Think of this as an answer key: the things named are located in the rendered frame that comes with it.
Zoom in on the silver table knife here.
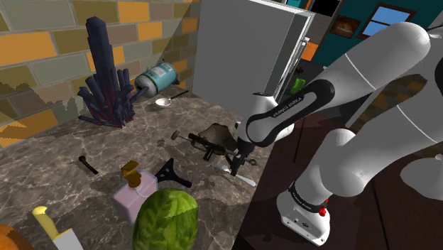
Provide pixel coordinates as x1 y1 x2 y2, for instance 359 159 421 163
219 165 257 188

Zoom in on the brown cracked bowl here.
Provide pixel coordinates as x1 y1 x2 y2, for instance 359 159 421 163
199 123 239 154

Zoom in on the dark robot stand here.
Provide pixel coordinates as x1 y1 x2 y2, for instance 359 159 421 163
231 111 443 250

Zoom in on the black spatula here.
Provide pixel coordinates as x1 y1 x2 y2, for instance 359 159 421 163
154 157 193 189

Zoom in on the green cup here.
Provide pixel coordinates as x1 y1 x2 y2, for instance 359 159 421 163
290 77 306 95

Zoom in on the grey refrigerator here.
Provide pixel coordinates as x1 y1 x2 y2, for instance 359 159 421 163
191 0 317 117

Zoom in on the green watermelon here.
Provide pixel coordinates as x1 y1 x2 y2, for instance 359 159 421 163
132 187 200 250

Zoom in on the teal and white canister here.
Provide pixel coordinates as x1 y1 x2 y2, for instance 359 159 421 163
133 62 180 99

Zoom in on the pink soap dispenser gold pump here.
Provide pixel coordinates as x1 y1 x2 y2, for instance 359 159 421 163
111 160 159 226

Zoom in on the dark crystal cluster sculpture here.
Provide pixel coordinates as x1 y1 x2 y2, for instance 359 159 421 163
77 16 147 129

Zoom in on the small black tool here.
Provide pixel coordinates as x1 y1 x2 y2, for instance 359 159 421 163
77 155 99 175

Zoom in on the brown framed window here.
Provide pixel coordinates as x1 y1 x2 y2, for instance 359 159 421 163
356 2 417 40

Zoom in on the orange pumpkin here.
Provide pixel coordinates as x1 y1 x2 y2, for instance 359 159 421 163
0 224 36 250

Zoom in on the white ladle with black handle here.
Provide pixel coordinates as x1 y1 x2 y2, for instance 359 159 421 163
154 90 190 109

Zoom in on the brown framed wall picture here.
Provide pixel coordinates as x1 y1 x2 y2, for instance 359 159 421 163
329 15 362 39

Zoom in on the black wall picture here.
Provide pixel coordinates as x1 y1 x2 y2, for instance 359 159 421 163
309 0 342 18

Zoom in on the yellow handled knife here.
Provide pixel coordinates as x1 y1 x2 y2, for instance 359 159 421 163
31 205 84 250

